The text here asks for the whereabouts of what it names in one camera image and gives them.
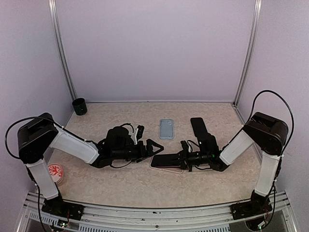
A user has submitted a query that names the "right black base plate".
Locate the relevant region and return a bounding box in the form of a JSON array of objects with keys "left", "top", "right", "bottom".
[{"left": 230, "top": 191, "right": 272, "bottom": 220}]

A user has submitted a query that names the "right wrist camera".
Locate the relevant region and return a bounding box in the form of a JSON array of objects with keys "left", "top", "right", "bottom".
[{"left": 181, "top": 140, "right": 193, "bottom": 153}]

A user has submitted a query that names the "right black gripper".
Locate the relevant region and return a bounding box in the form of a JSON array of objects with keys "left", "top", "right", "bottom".
[{"left": 167, "top": 146, "right": 211, "bottom": 172}]

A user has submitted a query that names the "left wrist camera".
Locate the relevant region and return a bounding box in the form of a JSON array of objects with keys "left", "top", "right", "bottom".
[{"left": 134, "top": 125, "right": 144, "bottom": 144}]

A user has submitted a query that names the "clear pink phone case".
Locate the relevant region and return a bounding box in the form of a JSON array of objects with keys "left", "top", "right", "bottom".
[{"left": 150, "top": 155, "right": 183, "bottom": 174}]

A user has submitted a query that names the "front aluminium rail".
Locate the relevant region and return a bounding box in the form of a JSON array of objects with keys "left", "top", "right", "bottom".
[{"left": 15, "top": 190, "right": 299, "bottom": 232}]

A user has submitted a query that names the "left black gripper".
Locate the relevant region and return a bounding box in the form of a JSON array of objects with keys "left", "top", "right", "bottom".
[{"left": 112, "top": 139, "right": 164, "bottom": 163}]

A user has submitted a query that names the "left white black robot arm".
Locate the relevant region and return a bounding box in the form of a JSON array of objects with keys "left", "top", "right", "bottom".
[{"left": 17, "top": 113, "right": 164, "bottom": 215}]

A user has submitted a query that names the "right aluminium frame post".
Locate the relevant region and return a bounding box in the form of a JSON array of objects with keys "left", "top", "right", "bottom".
[{"left": 233, "top": 0, "right": 263, "bottom": 108}]

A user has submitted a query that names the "dark green cup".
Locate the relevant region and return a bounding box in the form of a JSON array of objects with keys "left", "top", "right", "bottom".
[{"left": 72, "top": 98, "right": 87, "bottom": 116}]

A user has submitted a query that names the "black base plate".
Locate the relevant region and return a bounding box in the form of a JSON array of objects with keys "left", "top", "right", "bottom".
[
  {"left": 42, "top": 197, "right": 84, "bottom": 221},
  {"left": 230, "top": 191, "right": 272, "bottom": 220}
]

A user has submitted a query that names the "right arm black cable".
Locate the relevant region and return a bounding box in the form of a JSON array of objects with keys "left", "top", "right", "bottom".
[{"left": 243, "top": 90, "right": 295, "bottom": 158}]

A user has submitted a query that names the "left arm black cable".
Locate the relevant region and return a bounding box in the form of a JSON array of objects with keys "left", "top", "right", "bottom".
[{"left": 4, "top": 117, "right": 66, "bottom": 159}]

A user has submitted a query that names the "left aluminium frame post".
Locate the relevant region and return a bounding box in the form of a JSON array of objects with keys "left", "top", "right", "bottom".
[{"left": 48, "top": 0, "right": 77, "bottom": 101}]

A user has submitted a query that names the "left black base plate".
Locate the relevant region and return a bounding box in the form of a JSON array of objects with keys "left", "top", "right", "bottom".
[{"left": 42, "top": 197, "right": 84, "bottom": 221}]

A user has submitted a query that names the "aluminium frame post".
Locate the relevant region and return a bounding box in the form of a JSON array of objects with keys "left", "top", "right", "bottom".
[
  {"left": 233, "top": 0, "right": 263, "bottom": 108},
  {"left": 48, "top": 0, "right": 77, "bottom": 101}
]

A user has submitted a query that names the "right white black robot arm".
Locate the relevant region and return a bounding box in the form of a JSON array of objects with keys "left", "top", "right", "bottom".
[{"left": 166, "top": 112, "right": 289, "bottom": 215}]

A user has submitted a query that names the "red white round dish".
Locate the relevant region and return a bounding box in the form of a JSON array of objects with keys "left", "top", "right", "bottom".
[{"left": 48, "top": 163, "right": 64, "bottom": 184}]

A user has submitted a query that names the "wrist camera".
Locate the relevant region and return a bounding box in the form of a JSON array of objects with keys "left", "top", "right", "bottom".
[
  {"left": 134, "top": 125, "right": 144, "bottom": 144},
  {"left": 181, "top": 140, "right": 193, "bottom": 153}
]

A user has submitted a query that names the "light blue phone case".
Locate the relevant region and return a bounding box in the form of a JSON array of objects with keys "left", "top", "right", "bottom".
[{"left": 159, "top": 119, "right": 174, "bottom": 140}]

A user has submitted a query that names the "large black smartphone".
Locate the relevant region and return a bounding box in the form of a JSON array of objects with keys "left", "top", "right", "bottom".
[{"left": 190, "top": 117, "right": 209, "bottom": 141}]

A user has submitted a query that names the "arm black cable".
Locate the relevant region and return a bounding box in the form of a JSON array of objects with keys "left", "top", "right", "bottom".
[
  {"left": 4, "top": 117, "right": 66, "bottom": 159},
  {"left": 243, "top": 90, "right": 295, "bottom": 158}
]

